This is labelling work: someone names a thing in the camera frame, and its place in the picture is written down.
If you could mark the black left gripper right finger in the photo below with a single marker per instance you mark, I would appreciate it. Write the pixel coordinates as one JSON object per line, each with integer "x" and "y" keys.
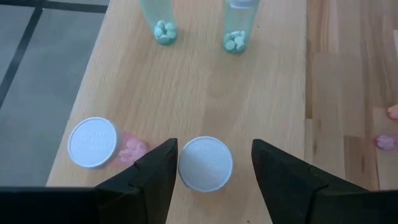
{"x": 283, "y": 189}

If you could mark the wooden shelf black metal frame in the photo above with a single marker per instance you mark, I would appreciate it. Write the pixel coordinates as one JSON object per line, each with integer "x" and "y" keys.
{"x": 202, "y": 93}

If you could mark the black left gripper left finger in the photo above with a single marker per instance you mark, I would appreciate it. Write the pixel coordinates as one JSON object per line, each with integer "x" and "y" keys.
{"x": 146, "y": 193}

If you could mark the purple pill bottle white cap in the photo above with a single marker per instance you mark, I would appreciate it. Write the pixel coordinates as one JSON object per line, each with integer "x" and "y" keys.
{"x": 91, "y": 141}
{"x": 205, "y": 163}
{"x": 387, "y": 142}

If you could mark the red pill bottle white cap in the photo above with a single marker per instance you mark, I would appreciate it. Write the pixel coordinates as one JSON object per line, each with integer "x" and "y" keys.
{"x": 394, "y": 112}

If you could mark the teal pill bottle white cap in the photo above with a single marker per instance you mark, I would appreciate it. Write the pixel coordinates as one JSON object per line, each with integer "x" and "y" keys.
{"x": 164, "y": 31}
{"x": 236, "y": 39}

